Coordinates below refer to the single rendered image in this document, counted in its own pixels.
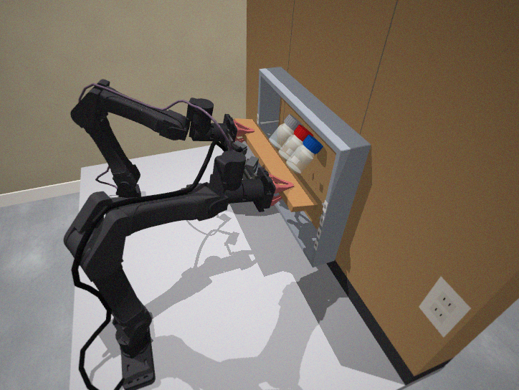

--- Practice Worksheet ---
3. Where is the grey rectangular rack frame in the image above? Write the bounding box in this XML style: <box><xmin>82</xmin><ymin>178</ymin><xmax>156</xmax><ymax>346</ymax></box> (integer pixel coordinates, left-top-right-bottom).
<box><xmin>257</xmin><ymin>67</ymin><xmax>371</xmax><ymax>267</ymax></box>

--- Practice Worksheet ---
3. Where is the white bottle with red cap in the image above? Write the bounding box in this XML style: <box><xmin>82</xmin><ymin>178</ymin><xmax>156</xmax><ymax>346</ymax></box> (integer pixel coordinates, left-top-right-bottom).
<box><xmin>278</xmin><ymin>125</ymin><xmax>313</xmax><ymax>161</ymax></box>

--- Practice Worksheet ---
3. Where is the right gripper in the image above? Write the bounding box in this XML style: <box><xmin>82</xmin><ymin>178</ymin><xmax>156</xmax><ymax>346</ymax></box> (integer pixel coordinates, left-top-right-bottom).
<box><xmin>240</xmin><ymin>159</ymin><xmax>294</xmax><ymax>212</ymax></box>

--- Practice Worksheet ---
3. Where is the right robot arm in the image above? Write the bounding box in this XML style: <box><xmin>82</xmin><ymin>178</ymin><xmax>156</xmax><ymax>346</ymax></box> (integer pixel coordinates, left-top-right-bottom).
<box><xmin>64</xmin><ymin>151</ymin><xmax>259</xmax><ymax>390</ymax></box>

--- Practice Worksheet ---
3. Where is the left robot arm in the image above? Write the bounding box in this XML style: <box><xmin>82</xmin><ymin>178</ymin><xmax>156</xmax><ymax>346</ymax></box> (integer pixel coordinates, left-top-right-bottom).
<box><xmin>70</xmin><ymin>79</ymin><xmax>213</xmax><ymax>198</ymax></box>

